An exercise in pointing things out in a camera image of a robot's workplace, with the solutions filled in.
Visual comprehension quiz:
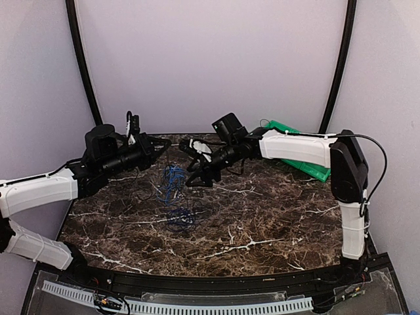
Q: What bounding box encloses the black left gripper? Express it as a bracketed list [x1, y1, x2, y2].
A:
[100, 132, 171, 179]

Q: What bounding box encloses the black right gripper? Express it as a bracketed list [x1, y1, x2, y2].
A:
[185, 140, 240, 187]

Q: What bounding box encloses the light blue cable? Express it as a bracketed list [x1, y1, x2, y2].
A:
[155, 163, 185, 207]

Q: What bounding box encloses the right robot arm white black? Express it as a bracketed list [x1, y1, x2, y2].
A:
[179, 113, 368, 285]

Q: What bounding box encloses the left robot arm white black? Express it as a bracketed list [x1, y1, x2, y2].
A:
[1, 124, 171, 286]

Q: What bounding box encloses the green plastic bin left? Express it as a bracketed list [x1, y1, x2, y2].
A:
[264, 120, 299, 134]

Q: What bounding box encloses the green plastic bin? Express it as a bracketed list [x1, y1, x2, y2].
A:
[282, 159, 331, 182]
[264, 120, 299, 134]

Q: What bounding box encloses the green plastic bin right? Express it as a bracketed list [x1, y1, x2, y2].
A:
[282, 159, 331, 182]

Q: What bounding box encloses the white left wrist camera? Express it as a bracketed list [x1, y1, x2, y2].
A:
[125, 111, 140, 145]

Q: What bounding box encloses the black front rail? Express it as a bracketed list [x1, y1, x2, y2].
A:
[58, 265, 370, 296]

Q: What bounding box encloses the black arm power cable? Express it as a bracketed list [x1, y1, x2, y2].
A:
[341, 133, 389, 217]

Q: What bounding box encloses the black frame post left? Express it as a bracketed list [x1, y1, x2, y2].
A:
[65, 0, 103, 125]

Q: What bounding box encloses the black frame post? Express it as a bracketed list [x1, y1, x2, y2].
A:
[318, 0, 357, 133]
[65, 0, 103, 125]

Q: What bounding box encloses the white slotted cable duct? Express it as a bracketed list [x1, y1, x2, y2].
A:
[41, 281, 313, 314]

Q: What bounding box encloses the black frame post right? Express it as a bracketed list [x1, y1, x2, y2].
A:
[318, 0, 357, 133]

